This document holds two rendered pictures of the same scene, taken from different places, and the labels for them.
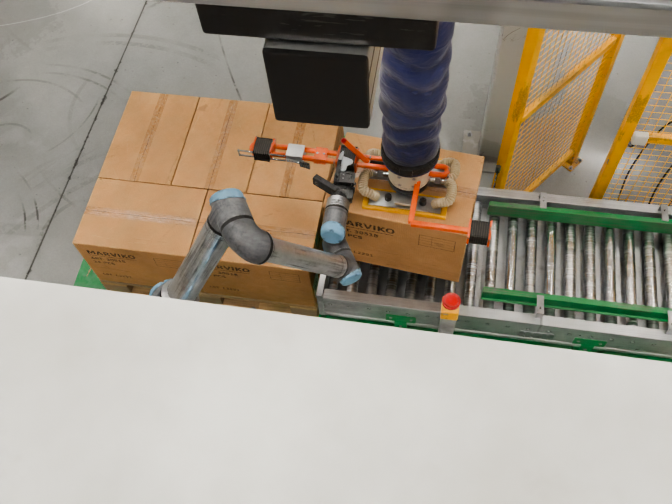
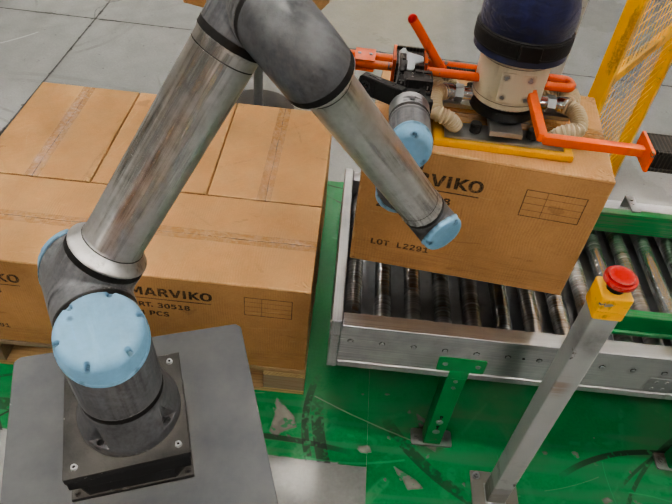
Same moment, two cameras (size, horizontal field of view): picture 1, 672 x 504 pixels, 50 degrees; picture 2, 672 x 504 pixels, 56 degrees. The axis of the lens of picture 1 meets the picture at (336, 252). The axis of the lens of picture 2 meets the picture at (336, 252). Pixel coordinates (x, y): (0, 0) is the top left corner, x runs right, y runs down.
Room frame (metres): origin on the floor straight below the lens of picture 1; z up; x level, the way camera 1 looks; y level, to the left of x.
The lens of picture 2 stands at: (0.39, 0.43, 1.95)
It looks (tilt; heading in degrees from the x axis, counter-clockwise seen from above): 44 degrees down; 344
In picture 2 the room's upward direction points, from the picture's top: 7 degrees clockwise
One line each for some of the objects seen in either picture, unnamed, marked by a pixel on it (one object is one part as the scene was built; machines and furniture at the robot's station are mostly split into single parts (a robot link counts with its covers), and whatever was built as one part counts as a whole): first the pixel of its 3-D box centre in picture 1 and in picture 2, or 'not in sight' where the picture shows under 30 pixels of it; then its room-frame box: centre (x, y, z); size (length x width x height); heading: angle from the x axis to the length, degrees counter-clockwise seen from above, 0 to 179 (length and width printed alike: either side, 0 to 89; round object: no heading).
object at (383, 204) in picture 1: (405, 201); (502, 134); (1.57, -0.30, 1.11); 0.34 x 0.10 x 0.05; 73
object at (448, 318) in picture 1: (441, 352); (542, 412); (1.15, -0.42, 0.50); 0.07 x 0.07 x 1.00; 75
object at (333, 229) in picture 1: (334, 224); (409, 136); (1.44, -0.01, 1.21); 0.12 x 0.09 x 0.10; 165
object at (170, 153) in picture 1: (220, 194); (162, 213); (2.25, 0.59, 0.34); 1.20 x 1.00 x 0.40; 75
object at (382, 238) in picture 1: (403, 207); (471, 178); (1.69, -0.31, 0.88); 0.60 x 0.40 x 0.40; 69
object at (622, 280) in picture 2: (451, 302); (618, 281); (1.15, -0.42, 1.02); 0.07 x 0.07 x 0.04
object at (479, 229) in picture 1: (479, 232); (662, 153); (1.33, -0.54, 1.21); 0.09 x 0.08 x 0.05; 163
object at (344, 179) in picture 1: (343, 187); (411, 94); (1.60, -0.06, 1.21); 0.12 x 0.09 x 0.08; 165
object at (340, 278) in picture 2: (332, 233); (343, 241); (1.78, 0.01, 0.58); 0.70 x 0.03 x 0.06; 165
